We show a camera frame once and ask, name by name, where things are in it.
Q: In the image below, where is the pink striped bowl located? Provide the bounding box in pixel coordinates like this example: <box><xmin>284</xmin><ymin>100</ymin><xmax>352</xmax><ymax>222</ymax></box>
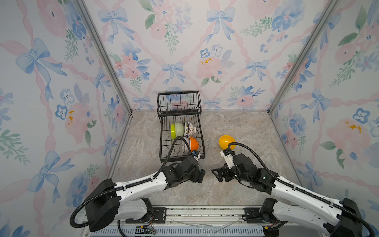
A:
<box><xmin>184</xmin><ymin>137</ymin><xmax>191</xmax><ymax>150</ymax></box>

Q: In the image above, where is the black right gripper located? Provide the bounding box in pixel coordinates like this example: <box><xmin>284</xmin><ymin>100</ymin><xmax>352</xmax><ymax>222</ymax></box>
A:
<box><xmin>210</xmin><ymin>160</ymin><xmax>250</xmax><ymax>184</ymax></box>

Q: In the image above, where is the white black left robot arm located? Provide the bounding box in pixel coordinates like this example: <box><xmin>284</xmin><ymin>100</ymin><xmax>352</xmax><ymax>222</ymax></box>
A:
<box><xmin>84</xmin><ymin>156</ymin><xmax>206</xmax><ymax>232</ymax></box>

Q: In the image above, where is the lime green bowl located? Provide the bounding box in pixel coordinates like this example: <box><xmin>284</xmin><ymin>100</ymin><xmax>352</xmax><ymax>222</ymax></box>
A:
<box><xmin>170</xmin><ymin>123</ymin><xmax>176</xmax><ymax>140</ymax></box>

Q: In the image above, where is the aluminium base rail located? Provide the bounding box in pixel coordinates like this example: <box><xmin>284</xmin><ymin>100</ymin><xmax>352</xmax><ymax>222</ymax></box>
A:
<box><xmin>78</xmin><ymin>206</ymin><xmax>322</xmax><ymax>237</ymax></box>

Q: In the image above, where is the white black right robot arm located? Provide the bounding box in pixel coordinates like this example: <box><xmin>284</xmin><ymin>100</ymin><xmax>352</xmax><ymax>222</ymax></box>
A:
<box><xmin>212</xmin><ymin>150</ymin><xmax>363</xmax><ymax>237</ymax></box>

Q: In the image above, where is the aluminium corner post right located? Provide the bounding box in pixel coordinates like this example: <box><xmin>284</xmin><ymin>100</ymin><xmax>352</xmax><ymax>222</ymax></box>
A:
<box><xmin>267</xmin><ymin>0</ymin><xmax>340</xmax><ymax>116</ymax></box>

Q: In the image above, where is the aluminium corner post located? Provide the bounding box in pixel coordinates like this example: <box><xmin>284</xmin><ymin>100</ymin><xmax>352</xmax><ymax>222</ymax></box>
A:
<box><xmin>267</xmin><ymin>0</ymin><xmax>340</xmax><ymax>116</ymax></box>
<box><xmin>73</xmin><ymin>0</ymin><xmax>132</xmax><ymax>115</ymax></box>

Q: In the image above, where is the blue yellow patterned bowl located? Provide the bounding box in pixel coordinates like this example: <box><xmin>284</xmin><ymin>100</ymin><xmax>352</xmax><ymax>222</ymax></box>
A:
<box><xmin>184</xmin><ymin>122</ymin><xmax>192</xmax><ymax>138</ymax></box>

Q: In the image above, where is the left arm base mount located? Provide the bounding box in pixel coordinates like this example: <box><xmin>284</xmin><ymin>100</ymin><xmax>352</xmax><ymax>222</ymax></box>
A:
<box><xmin>124</xmin><ymin>207</ymin><xmax>167</xmax><ymax>224</ymax></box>

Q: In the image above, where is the black wire dish rack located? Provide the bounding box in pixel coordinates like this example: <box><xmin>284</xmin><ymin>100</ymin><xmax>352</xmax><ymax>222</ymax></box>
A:
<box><xmin>157</xmin><ymin>90</ymin><xmax>206</xmax><ymax>162</ymax></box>

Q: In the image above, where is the orange white bowl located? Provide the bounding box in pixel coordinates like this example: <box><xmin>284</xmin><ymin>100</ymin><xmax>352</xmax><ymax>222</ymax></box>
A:
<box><xmin>189</xmin><ymin>137</ymin><xmax>199</xmax><ymax>152</ymax></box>

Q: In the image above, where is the white maroon patterned bowl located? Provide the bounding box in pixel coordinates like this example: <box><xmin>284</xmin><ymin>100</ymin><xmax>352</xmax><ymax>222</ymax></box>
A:
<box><xmin>188</xmin><ymin>123</ymin><xmax>196</xmax><ymax>137</ymax></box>

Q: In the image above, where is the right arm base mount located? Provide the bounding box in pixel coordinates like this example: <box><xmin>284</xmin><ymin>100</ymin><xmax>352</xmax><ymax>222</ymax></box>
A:
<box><xmin>242</xmin><ymin>207</ymin><xmax>285</xmax><ymax>225</ymax></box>

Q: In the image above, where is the aluminium corner post left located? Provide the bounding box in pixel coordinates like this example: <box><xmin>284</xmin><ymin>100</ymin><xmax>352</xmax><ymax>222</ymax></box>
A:
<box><xmin>73</xmin><ymin>0</ymin><xmax>132</xmax><ymax>115</ymax></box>

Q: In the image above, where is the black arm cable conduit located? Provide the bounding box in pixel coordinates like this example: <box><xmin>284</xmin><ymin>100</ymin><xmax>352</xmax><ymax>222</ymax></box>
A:
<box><xmin>69</xmin><ymin>136</ymin><xmax>193</xmax><ymax>229</ymax></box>
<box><xmin>227</xmin><ymin>142</ymin><xmax>376</xmax><ymax>237</ymax></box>

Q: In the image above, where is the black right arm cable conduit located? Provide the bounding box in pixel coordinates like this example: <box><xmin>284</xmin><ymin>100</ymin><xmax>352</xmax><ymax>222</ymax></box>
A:
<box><xmin>227</xmin><ymin>142</ymin><xmax>376</xmax><ymax>237</ymax></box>

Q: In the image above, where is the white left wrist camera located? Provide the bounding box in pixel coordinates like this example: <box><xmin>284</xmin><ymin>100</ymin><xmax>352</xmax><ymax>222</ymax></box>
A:
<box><xmin>191</xmin><ymin>150</ymin><xmax>201</xmax><ymax>160</ymax></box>

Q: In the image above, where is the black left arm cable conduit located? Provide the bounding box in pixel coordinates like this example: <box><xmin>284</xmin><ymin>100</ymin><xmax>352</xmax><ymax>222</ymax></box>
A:
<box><xmin>69</xmin><ymin>136</ymin><xmax>193</xmax><ymax>229</ymax></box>

